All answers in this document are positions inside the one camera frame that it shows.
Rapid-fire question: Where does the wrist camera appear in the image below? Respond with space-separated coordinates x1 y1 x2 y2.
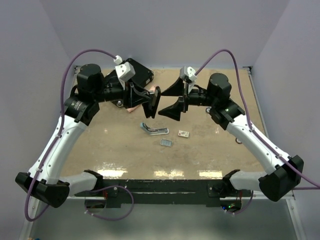
179 66 197 84
115 62 136 82

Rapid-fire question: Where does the pink cylindrical tube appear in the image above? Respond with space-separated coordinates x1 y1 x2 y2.
126 85 156 113

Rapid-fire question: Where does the aluminium rail frame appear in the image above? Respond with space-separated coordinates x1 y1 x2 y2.
19 65 308 240

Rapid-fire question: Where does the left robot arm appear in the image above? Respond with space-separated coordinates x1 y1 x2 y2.
15 59 160 208

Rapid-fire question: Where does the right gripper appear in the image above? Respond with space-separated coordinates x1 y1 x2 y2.
159 76 217 121

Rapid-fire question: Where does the staple box sleeve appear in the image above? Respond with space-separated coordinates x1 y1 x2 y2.
178 130 190 138

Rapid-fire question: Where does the blue white stapler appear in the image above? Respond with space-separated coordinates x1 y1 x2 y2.
140 122 170 136

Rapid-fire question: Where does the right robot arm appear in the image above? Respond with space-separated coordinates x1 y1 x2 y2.
158 73 304 202

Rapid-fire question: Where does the black stapler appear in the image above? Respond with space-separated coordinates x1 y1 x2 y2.
148 86 161 111

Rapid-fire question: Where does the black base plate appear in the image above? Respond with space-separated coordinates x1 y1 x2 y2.
75 179 239 208

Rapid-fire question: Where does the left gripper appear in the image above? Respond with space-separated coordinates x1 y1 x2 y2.
93 76 151 109

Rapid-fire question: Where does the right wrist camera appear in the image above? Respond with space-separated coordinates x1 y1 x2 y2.
179 66 197 84

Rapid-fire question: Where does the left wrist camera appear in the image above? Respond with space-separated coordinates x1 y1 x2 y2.
115 62 136 82

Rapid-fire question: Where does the silver round disc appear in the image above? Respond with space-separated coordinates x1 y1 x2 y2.
205 107 211 114

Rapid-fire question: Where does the black hard case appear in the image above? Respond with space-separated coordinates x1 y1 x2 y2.
104 57 155 106

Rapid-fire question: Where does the staple tray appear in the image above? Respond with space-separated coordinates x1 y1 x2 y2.
160 139 173 147

